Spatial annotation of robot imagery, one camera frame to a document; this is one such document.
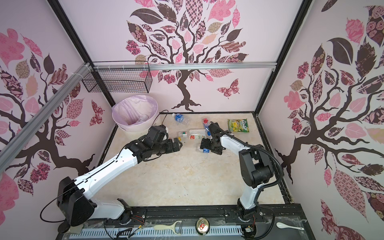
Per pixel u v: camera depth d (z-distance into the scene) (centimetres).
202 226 62
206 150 93
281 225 71
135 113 98
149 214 76
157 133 59
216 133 74
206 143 85
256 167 48
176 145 70
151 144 58
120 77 95
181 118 110
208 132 106
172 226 70
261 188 52
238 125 110
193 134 104
